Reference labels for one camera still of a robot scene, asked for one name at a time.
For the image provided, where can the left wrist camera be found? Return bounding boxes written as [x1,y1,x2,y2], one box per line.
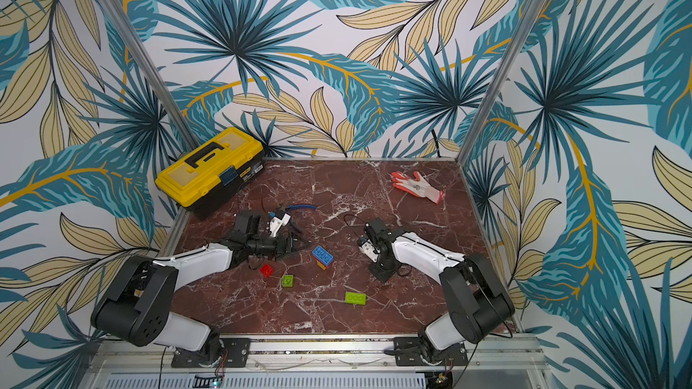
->
[269,213,291,238]

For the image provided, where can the long green lego brick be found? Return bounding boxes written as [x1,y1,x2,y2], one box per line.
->
[344,292,367,305]

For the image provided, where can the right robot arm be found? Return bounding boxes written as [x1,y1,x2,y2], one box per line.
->
[359,219,515,353]

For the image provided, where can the yellow black toolbox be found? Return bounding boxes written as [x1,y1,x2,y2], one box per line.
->
[155,128,264,220]

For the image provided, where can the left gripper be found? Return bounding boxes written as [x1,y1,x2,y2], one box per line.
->
[248,229,311,262]

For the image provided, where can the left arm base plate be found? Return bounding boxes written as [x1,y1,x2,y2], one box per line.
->
[171,337,250,369]

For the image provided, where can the small red lego brick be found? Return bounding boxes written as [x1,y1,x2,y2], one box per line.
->
[259,264,274,278]

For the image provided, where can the blue lego brick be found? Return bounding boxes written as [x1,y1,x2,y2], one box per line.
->
[312,246,334,268]

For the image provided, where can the aluminium front rail frame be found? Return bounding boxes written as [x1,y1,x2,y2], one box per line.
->
[80,334,557,388]

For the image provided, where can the red white work glove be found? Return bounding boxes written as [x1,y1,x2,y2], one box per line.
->
[391,171,444,205]

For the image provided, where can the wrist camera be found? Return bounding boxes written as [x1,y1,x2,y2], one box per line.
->
[360,241,380,263]
[269,213,291,238]

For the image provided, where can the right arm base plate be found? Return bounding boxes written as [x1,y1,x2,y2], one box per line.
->
[384,336,469,367]

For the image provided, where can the green square lego brick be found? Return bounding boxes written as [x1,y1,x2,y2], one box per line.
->
[281,275,294,288]

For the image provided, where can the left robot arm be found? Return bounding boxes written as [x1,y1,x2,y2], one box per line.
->
[91,211,310,353]

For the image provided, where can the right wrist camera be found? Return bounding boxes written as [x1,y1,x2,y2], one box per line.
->
[360,241,380,263]

